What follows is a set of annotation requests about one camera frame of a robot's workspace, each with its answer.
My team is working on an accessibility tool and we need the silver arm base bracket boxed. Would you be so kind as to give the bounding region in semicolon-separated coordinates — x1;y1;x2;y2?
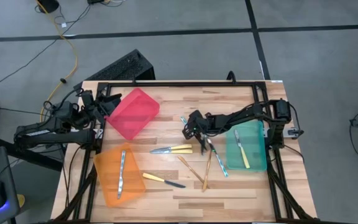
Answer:
283;127;305;138

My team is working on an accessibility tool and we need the blue-patterned fork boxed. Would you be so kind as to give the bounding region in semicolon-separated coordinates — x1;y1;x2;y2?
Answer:
206;138;229;178

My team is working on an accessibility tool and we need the black floor cable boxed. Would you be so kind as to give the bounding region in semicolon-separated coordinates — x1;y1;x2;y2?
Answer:
0;2;92;93

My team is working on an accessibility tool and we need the yellow floor cable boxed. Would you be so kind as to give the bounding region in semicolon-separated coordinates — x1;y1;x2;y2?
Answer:
35;0;79;121

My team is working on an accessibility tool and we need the black base beam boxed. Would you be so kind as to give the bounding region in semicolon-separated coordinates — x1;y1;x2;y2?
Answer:
0;136;64;172

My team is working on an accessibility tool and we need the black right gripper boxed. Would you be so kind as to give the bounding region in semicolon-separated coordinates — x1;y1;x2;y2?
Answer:
182;110;213;156

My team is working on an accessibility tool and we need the orange translucent plastic bin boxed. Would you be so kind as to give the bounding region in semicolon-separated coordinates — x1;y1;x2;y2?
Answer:
93;142;147;208

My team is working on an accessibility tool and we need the gold table knife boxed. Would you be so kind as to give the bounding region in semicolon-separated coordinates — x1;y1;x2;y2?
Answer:
176;155;205;184

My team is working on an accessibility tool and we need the gold cutlery piece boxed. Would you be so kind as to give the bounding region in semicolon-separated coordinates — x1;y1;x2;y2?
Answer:
201;150;213;193

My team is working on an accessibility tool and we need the black perforated metal case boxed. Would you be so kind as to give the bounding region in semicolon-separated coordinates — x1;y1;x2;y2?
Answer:
73;49;157;95

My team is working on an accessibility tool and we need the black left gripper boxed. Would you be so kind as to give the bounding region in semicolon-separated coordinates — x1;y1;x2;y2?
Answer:
78;89;122;125

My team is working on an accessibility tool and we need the teal translucent plastic bin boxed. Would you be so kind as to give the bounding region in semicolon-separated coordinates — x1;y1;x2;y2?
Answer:
225;120;269;171

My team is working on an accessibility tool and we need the grey desk surface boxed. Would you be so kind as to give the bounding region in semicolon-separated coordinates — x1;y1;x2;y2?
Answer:
0;146;21;224

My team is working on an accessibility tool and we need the black aluminium table frame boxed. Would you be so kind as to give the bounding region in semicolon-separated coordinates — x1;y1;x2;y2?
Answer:
53;80;318;224

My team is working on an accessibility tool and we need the black round floor object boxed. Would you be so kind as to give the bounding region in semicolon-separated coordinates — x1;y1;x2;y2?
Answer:
37;0;60;14

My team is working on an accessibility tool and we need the red translucent plastic bin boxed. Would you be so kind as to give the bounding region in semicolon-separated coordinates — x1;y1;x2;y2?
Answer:
104;88;160;141

